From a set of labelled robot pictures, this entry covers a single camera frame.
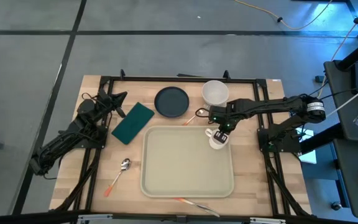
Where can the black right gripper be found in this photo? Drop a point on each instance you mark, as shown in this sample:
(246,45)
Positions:
(225,118)

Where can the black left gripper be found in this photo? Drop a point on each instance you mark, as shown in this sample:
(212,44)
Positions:
(106,104)

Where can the dark green cloth napkin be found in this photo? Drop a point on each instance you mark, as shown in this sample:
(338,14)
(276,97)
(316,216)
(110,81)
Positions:
(132,123)

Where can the beige plastic tray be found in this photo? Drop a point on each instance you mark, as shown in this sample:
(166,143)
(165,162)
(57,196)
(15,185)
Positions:
(182,161)

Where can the white ribbed bowl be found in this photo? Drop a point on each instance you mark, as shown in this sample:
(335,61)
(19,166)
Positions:
(214,91)

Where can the dark round plate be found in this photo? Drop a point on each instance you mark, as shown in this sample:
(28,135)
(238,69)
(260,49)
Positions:
(171,102)

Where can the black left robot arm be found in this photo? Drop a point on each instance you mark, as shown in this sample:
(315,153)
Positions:
(73,130)

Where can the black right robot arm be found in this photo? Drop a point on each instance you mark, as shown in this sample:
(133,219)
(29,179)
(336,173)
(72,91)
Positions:
(275,105)

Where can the white paper sheet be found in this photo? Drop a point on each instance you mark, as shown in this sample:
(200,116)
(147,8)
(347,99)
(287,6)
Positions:
(309,155)

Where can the black desk leg bar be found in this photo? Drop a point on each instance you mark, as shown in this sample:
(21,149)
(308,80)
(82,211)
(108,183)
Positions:
(356,53)
(322,140)

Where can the small black floor block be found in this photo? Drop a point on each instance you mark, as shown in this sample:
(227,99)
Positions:
(319,79)

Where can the black desk with adapter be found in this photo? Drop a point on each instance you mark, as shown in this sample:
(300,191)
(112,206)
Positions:
(340,102)

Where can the black desk with keyboard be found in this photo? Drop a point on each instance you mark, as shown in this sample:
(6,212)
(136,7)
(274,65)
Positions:
(350,174)

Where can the black caster wheel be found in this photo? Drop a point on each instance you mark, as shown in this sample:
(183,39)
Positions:
(336,206)

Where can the black crossbar with silver brackets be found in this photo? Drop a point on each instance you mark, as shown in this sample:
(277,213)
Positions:
(42,217)

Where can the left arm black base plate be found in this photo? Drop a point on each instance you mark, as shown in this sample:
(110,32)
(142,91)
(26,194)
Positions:
(99,140)

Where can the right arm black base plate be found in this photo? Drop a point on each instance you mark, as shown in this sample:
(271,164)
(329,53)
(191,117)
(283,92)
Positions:
(286,144)

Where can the black aluminium table frame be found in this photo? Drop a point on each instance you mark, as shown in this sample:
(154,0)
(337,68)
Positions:
(182,79)

